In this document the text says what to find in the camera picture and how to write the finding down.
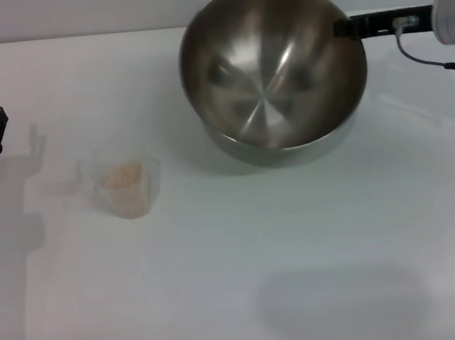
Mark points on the clear plastic measuring cup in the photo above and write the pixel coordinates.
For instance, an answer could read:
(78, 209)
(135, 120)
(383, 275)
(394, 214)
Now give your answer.
(127, 201)

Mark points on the white rice grains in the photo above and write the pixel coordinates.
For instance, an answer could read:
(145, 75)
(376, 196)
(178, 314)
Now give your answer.
(120, 175)

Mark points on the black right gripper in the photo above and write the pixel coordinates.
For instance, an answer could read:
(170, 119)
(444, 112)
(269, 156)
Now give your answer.
(389, 23)

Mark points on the stainless steel mixing bowl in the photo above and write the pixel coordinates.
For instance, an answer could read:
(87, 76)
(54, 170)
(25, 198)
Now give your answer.
(267, 76)

